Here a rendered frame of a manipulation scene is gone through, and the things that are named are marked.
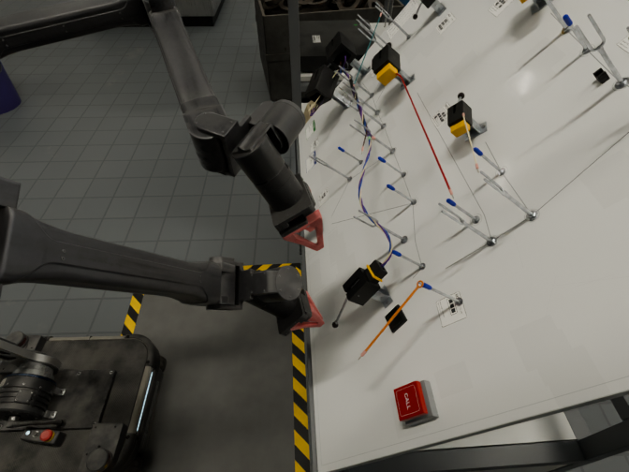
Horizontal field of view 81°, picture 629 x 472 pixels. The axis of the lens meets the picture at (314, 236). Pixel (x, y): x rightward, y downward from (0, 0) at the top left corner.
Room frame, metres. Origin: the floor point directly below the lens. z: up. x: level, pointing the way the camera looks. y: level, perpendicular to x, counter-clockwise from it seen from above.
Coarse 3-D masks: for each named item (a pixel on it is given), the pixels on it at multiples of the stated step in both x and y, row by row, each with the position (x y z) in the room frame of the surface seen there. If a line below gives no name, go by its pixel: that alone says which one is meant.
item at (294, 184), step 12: (288, 168) 0.42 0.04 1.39; (276, 180) 0.40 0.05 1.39; (288, 180) 0.40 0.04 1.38; (300, 180) 0.45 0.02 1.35; (264, 192) 0.39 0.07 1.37; (276, 192) 0.39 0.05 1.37; (288, 192) 0.39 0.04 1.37; (300, 192) 0.41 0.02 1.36; (276, 204) 0.39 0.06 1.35; (288, 204) 0.39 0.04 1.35; (300, 204) 0.39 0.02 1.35; (312, 204) 0.38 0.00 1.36; (276, 216) 0.38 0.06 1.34; (288, 216) 0.37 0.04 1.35; (276, 228) 0.36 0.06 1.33
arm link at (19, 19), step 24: (96, 0) 0.80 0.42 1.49; (120, 0) 0.81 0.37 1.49; (144, 0) 0.78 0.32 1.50; (0, 24) 0.72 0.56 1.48; (24, 24) 0.72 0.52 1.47; (48, 24) 0.74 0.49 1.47; (72, 24) 0.76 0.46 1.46; (96, 24) 0.78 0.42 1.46; (120, 24) 0.80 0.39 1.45; (144, 24) 0.82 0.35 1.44; (0, 48) 0.70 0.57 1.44; (24, 48) 0.72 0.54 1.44; (0, 72) 0.70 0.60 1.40
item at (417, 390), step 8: (408, 384) 0.21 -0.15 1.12; (416, 384) 0.20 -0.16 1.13; (400, 392) 0.20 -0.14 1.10; (408, 392) 0.19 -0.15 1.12; (416, 392) 0.19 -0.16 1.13; (400, 400) 0.19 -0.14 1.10; (408, 400) 0.18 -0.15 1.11; (416, 400) 0.18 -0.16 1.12; (424, 400) 0.18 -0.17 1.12; (400, 408) 0.18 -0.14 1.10; (408, 408) 0.17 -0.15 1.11; (416, 408) 0.17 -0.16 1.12; (424, 408) 0.17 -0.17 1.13; (400, 416) 0.17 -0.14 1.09; (408, 416) 0.16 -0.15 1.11; (416, 416) 0.16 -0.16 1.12
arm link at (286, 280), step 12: (240, 264) 0.38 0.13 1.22; (240, 276) 0.36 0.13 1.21; (252, 276) 0.34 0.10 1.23; (264, 276) 0.33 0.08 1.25; (276, 276) 0.33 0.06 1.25; (288, 276) 0.34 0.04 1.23; (300, 276) 0.35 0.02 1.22; (240, 288) 0.34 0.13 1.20; (252, 288) 0.32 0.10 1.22; (264, 288) 0.31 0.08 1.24; (276, 288) 0.31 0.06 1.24; (288, 288) 0.32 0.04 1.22; (300, 288) 0.33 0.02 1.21; (240, 300) 0.32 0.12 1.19; (264, 300) 0.32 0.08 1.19; (276, 300) 0.31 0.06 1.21; (288, 300) 0.31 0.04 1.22
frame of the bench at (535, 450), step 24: (576, 408) 0.26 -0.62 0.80; (576, 432) 0.21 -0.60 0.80; (408, 456) 0.16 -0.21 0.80; (432, 456) 0.16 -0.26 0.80; (456, 456) 0.16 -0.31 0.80; (480, 456) 0.16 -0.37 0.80; (504, 456) 0.16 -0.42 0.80; (528, 456) 0.16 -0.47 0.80; (552, 456) 0.16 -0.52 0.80; (576, 456) 0.16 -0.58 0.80
